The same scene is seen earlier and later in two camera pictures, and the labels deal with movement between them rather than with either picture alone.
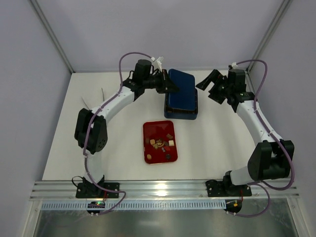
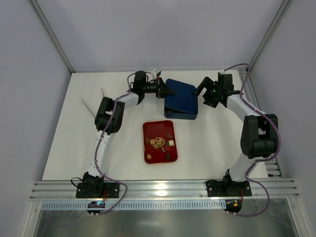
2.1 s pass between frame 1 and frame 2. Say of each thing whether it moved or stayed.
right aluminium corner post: stayed
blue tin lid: moved
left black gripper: moved
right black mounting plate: stayed
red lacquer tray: stayed
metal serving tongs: stayed
